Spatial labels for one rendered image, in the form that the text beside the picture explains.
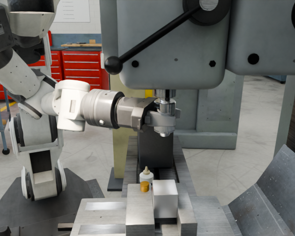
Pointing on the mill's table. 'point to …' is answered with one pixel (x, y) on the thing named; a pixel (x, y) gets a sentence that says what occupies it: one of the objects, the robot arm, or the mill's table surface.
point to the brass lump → (144, 186)
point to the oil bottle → (146, 176)
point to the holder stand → (155, 149)
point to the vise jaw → (139, 212)
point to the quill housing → (170, 47)
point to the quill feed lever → (112, 69)
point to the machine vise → (84, 210)
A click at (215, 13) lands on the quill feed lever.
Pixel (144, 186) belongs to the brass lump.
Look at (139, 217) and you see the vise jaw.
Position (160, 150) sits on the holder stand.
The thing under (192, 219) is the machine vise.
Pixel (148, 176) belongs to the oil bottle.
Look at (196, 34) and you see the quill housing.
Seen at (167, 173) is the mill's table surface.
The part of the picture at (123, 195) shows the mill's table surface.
